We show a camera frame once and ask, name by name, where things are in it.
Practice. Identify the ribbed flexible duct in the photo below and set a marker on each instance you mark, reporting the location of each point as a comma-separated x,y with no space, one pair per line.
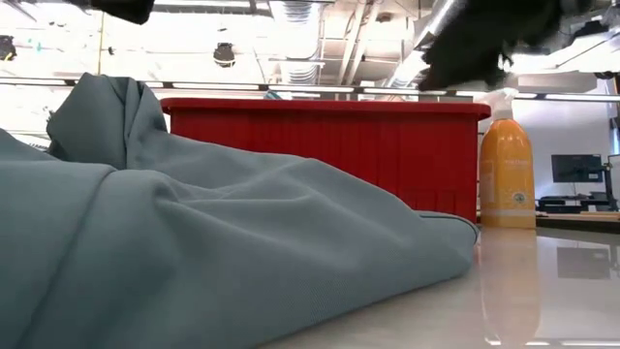
298,43

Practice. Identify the grey-green trousers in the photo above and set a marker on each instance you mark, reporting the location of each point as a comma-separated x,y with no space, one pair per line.
194,252

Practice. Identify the silver ventilation duct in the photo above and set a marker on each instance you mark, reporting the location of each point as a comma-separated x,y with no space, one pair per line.
436,29

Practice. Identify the red plastic laundry bin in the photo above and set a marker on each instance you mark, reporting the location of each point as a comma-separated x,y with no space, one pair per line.
339,140

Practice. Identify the black computer monitor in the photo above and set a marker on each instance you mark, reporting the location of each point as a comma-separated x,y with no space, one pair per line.
576,168

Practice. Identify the black hanging ceiling lamp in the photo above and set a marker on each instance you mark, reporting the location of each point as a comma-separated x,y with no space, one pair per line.
224,54

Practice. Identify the orange spray bottle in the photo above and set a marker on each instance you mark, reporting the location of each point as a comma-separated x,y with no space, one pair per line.
506,169

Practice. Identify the black ceiling fixture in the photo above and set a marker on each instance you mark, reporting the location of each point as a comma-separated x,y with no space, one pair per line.
7,47

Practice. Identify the turquoise garment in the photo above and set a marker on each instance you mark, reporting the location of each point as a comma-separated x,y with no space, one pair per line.
272,95

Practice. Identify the tan wooden desk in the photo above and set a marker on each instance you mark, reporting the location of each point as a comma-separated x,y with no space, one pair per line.
576,220

